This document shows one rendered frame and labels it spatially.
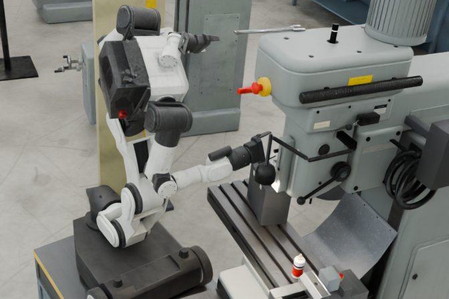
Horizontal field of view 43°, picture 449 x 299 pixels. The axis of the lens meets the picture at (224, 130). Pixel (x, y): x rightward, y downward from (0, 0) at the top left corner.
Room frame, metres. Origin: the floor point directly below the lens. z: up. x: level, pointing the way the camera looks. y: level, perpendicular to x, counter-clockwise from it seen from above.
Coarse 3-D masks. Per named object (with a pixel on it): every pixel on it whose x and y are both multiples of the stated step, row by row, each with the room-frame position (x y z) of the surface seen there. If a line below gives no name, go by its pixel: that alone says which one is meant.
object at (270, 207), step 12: (252, 168) 2.08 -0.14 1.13; (252, 180) 2.06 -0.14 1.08; (252, 192) 2.04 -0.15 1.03; (264, 192) 1.91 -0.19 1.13; (276, 192) 1.91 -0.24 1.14; (252, 204) 2.02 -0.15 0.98; (264, 204) 1.90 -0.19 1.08; (276, 204) 1.91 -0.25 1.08; (288, 204) 1.93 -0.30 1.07; (264, 216) 1.90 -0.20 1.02; (276, 216) 1.92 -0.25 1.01
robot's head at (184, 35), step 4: (180, 32) 1.94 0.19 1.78; (184, 32) 1.94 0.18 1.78; (180, 36) 1.93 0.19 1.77; (184, 36) 1.93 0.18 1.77; (188, 36) 1.95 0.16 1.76; (180, 40) 1.90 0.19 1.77; (180, 44) 1.88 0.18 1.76; (184, 44) 1.91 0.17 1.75; (180, 48) 1.87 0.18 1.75; (184, 48) 1.90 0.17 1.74; (180, 52) 1.87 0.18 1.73; (184, 52) 1.88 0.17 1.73
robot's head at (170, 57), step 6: (168, 36) 1.93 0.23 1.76; (174, 36) 1.93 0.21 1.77; (168, 42) 1.91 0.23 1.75; (174, 42) 1.90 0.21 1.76; (168, 48) 1.87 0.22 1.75; (174, 48) 1.87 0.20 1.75; (162, 54) 1.85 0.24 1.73; (168, 54) 1.84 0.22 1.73; (174, 54) 1.85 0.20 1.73; (180, 54) 1.89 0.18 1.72; (162, 60) 1.86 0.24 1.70; (168, 60) 1.85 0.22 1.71; (174, 60) 1.85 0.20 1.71; (168, 66) 1.87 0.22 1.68; (174, 66) 1.86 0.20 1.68
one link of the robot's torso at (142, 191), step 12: (108, 120) 2.07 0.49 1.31; (120, 132) 2.01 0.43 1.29; (120, 144) 2.01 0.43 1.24; (132, 144) 2.00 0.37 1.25; (144, 144) 2.06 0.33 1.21; (132, 156) 1.97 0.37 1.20; (144, 156) 2.05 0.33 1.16; (132, 168) 1.98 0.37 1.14; (132, 180) 1.98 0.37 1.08; (144, 180) 1.96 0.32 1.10; (132, 192) 1.94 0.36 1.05; (144, 192) 1.94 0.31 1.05; (144, 204) 1.92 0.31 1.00; (156, 204) 1.96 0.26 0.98
